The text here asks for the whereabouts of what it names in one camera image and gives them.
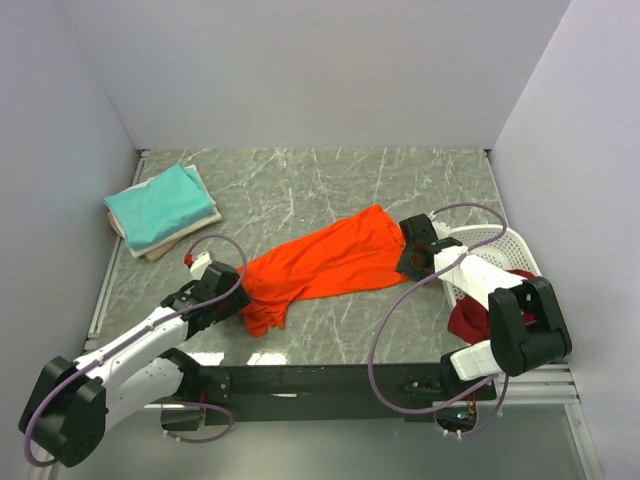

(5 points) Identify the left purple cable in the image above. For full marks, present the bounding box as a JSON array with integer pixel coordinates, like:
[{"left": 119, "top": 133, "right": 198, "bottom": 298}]
[{"left": 23, "top": 234, "right": 249, "bottom": 469}]

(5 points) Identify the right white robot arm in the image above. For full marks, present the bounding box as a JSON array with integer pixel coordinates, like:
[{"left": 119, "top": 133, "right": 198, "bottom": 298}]
[{"left": 396, "top": 214, "right": 573, "bottom": 399}]

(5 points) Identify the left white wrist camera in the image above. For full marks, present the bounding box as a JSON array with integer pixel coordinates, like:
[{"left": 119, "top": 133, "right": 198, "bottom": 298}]
[{"left": 184, "top": 252, "right": 212, "bottom": 280}]

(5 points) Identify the white perforated plastic basket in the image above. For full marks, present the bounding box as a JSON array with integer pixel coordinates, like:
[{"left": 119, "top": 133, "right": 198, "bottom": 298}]
[{"left": 439, "top": 224, "right": 541, "bottom": 309}]

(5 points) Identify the aluminium frame rail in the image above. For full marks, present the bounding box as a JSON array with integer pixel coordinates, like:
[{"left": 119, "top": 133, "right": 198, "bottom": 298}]
[{"left": 53, "top": 149, "right": 149, "bottom": 396}]

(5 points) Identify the dark red t-shirt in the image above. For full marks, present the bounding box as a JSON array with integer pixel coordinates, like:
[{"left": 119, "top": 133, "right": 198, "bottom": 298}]
[{"left": 448, "top": 270, "right": 535, "bottom": 345}]

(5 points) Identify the folded white t-shirt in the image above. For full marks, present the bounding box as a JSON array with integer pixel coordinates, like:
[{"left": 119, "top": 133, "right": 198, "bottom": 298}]
[{"left": 127, "top": 164, "right": 223, "bottom": 259}]

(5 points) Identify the orange t-shirt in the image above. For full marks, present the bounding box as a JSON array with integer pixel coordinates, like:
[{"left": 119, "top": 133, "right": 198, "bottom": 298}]
[{"left": 241, "top": 205, "right": 407, "bottom": 337}]

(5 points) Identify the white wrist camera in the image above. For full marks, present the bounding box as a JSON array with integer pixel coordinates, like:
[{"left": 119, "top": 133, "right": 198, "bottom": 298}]
[
  {"left": 184, "top": 252, "right": 212, "bottom": 280},
  {"left": 431, "top": 220, "right": 451, "bottom": 240}
]

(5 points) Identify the folded teal t-shirt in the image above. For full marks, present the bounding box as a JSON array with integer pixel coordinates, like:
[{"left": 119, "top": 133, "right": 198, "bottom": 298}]
[{"left": 103, "top": 164, "right": 217, "bottom": 249}]

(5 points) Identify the folded beige t-shirt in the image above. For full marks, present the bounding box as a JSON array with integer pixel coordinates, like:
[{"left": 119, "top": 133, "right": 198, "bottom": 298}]
[{"left": 106, "top": 211, "right": 178, "bottom": 263}]

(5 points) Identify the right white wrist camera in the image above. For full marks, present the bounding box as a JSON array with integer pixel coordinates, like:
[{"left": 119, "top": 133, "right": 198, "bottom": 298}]
[{"left": 431, "top": 220, "right": 451, "bottom": 240}]

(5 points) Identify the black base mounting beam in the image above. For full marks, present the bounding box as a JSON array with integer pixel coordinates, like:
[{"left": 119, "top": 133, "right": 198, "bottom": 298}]
[{"left": 159, "top": 363, "right": 499, "bottom": 432}]

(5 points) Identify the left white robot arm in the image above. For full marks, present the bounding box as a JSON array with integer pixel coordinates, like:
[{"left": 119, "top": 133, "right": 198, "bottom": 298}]
[{"left": 19, "top": 260, "right": 250, "bottom": 468}]

